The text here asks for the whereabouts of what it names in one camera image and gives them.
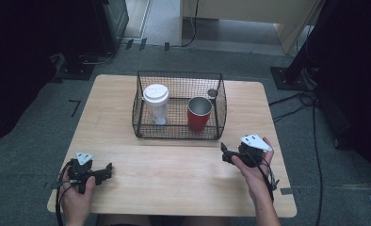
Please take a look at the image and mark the long black floor cable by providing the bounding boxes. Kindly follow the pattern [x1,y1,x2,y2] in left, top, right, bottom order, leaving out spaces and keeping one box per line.
[267,89,325,226]

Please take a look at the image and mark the person's left hand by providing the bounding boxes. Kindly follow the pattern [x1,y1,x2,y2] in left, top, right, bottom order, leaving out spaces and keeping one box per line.
[60,168,97,218]

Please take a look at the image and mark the red metal cup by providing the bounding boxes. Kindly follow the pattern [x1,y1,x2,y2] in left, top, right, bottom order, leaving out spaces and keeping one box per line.
[186,96,214,133]

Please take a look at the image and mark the black square stand plate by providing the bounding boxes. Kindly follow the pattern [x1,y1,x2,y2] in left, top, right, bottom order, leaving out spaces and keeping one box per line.
[269,65,317,92]

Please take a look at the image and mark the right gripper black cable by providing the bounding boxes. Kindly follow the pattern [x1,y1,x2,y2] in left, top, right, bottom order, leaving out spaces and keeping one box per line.
[249,152,281,202]

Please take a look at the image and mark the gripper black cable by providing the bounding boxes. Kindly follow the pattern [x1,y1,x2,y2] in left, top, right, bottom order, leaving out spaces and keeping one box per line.
[55,159,75,226]
[249,152,281,202]

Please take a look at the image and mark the person's right hand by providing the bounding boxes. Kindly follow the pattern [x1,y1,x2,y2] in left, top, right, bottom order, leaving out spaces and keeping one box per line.
[231,137,275,202]

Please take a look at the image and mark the person's leg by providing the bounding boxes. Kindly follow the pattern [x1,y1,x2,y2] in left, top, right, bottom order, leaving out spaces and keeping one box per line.
[96,214,153,226]
[182,216,233,226]

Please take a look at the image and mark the person's left leg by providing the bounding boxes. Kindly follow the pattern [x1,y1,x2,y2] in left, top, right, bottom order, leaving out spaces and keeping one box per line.
[96,214,153,226]

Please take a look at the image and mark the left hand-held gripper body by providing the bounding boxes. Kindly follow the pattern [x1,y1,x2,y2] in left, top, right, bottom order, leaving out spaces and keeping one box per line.
[67,152,104,195]

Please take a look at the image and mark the black stand base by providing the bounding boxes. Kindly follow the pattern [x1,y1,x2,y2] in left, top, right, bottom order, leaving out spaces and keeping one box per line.
[52,52,96,81]

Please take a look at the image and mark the black wire basket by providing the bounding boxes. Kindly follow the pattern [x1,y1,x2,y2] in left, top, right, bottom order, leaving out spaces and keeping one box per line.
[131,70,228,141]

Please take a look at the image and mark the black curtain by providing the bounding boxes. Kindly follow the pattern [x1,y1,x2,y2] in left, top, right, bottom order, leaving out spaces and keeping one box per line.
[286,0,371,183]

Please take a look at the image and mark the light wooden furniture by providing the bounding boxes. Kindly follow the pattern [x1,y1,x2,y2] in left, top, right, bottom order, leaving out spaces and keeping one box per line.
[178,0,325,55]

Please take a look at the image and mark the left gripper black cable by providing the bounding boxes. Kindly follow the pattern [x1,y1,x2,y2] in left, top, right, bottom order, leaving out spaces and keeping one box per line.
[55,159,75,226]

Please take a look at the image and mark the white tumbler with lid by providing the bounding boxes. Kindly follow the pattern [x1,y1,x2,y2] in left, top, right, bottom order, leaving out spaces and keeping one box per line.
[142,83,170,126]

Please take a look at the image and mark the black looped floor cable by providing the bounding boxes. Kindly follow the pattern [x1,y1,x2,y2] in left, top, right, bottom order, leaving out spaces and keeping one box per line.
[78,51,116,66]

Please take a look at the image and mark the black hanging cable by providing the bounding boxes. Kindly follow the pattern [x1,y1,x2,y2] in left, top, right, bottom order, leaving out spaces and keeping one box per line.
[179,0,201,49]

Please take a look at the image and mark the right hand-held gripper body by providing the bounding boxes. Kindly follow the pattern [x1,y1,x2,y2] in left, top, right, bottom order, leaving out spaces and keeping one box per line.
[235,134,273,169]

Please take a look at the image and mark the person's right leg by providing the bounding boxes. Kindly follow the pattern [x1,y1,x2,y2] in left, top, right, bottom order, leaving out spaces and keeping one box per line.
[182,216,233,226]

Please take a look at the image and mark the dark cabinet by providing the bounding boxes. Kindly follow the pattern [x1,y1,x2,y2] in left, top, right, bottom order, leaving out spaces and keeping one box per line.
[91,0,130,55]

